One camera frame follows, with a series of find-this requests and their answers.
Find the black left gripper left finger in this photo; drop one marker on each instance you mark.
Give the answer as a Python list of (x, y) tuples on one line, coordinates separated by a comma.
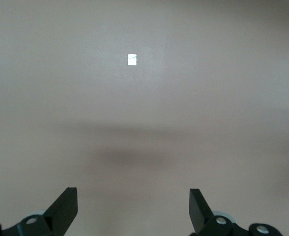
[(61, 214)]

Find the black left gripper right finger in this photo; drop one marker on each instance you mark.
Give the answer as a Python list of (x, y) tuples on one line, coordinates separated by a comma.
[(201, 214)]

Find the small rectangular tape patch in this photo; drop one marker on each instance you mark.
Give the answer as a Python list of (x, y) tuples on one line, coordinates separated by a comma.
[(132, 59)]

